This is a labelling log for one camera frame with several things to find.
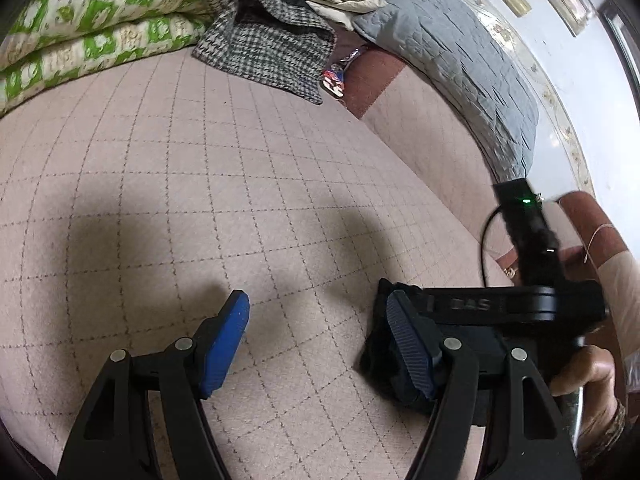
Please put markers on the beige wall switch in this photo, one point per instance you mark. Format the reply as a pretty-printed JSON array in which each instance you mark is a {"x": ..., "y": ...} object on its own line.
[{"x": 516, "y": 2}]

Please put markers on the small golden object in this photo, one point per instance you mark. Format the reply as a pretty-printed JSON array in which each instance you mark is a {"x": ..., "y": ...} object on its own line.
[{"x": 510, "y": 271}]

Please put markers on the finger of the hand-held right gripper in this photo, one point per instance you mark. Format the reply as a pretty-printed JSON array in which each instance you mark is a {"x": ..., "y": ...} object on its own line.
[{"x": 417, "y": 297}]

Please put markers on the cream cloth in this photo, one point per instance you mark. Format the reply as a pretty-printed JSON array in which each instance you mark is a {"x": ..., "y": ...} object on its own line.
[{"x": 340, "y": 2}]

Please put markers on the green white patterned quilt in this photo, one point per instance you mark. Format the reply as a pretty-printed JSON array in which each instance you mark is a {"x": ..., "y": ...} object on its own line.
[{"x": 90, "y": 35}]

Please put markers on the colourful snack packet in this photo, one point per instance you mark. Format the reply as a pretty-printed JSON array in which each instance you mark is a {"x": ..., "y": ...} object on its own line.
[{"x": 336, "y": 77}]

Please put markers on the person's right hand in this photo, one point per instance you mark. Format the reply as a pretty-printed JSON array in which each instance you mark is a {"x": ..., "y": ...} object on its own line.
[{"x": 590, "y": 370}]

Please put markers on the black pants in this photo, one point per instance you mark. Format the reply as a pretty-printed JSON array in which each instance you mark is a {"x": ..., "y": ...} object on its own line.
[{"x": 380, "y": 365}]

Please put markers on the houndstooth coat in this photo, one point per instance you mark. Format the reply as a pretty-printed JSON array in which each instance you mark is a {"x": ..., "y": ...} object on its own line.
[{"x": 270, "y": 45}]

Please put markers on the grey quilted pillow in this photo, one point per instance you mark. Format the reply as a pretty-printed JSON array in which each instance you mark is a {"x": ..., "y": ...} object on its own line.
[{"x": 450, "y": 60}]

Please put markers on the pink quilted sofa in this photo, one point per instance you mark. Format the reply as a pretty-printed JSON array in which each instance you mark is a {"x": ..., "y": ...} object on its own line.
[{"x": 200, "y": 185}]

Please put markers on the person's right forearm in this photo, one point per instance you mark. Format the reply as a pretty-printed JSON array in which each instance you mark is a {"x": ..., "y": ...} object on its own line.
[{"x": 605, "y": 430}]

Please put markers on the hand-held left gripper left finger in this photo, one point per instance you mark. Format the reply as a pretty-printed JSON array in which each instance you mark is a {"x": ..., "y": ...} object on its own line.
[{"x": 227, "y": 345}]

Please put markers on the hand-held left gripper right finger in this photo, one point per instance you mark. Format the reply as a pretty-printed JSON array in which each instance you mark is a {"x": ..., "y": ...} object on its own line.
[{"x": 407, "y": 345}]

